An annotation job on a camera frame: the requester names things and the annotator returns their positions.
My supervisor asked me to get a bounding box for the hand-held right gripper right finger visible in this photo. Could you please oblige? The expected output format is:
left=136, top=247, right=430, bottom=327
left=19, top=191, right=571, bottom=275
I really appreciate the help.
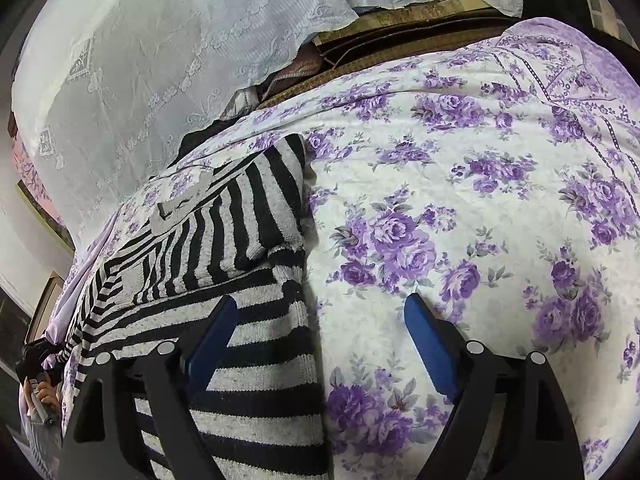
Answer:
left=404, top=292, right=585, bottom=480

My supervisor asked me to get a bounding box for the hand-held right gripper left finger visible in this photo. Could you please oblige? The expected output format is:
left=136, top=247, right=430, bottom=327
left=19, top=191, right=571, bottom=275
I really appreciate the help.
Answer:
left=59, top=295, right=240, bottom=480

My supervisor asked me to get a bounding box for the black and grey striped sweater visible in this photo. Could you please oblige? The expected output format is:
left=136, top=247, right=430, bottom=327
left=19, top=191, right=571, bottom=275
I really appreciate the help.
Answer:
left=60, top=132, right=335, bottom=480

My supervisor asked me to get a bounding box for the person's left hand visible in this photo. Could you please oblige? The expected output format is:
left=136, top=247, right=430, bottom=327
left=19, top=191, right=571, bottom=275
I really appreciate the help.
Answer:
left=36, top=381, right=60, bottom=410

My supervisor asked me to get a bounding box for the purple floral bed sheet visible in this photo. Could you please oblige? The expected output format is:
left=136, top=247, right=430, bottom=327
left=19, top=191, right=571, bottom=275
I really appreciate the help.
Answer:
left=54, top=16, right=640, bottom=480

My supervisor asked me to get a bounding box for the white lace cloth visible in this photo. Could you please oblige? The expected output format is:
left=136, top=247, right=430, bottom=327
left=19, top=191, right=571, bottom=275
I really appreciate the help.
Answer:
left=12, top=0, right=524, bottom=257

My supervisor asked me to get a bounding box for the brown woven mat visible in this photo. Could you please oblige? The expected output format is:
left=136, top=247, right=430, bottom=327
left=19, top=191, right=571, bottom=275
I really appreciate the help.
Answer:
left=256, top=0, right=522, bottom=111

